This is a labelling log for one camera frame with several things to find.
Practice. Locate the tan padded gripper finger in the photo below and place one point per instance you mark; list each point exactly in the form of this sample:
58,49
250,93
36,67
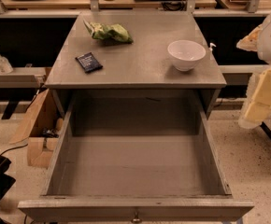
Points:
257,106
249,42

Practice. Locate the dark blue rxbar wrapper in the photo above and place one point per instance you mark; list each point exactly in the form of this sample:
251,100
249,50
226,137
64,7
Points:
88,62

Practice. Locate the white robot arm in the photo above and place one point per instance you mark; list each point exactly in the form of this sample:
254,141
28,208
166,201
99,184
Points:
264,42

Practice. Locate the open grey top drawer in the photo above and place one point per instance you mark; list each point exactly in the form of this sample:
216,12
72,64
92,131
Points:
122,152

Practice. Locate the brass drawer knob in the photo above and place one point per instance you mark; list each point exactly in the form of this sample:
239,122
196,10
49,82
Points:
136,219

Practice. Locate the white ceramic bowl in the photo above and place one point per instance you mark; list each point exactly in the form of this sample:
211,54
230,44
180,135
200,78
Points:
185,54

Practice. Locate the green chip bag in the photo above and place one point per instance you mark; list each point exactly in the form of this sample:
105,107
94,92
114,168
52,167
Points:
102,31

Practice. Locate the cardboard box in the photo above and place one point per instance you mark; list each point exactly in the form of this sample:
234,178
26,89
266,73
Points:
42,115

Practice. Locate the clear plastic bottle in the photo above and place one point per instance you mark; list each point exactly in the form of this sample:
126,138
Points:
5,66

